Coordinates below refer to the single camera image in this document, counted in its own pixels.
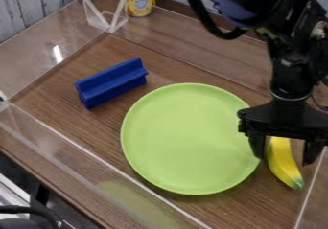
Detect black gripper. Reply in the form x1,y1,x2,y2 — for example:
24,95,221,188
237,100,328,166

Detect yellow toy banana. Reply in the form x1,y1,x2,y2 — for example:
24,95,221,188
267,137,305,190

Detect green round plate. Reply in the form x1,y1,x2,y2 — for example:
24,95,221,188
121,83,259,195

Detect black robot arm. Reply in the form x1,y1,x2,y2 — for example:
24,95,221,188
188,0,328,165

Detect blue plastic block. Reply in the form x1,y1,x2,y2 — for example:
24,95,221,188
75,57,149,109

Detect clear acrylic enclosure wall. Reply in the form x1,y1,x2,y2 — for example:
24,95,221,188
0,97,212,229

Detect clear acrylic corner bracket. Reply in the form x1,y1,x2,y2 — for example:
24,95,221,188
82,0,129,34

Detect black cable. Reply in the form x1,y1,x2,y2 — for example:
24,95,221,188
0,204,59,229

